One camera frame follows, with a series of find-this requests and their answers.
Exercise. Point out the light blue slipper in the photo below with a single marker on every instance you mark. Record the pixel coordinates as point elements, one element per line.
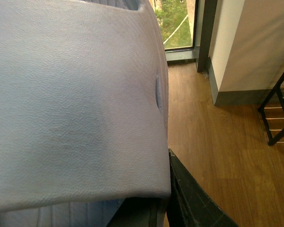
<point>83,111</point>

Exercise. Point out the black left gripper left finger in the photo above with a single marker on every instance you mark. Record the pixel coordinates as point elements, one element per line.
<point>139,212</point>

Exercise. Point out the black metal shoe rack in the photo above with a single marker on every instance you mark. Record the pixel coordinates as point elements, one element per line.
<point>272,113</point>

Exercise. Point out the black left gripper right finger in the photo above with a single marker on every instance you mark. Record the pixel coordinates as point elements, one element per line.
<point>189,204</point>

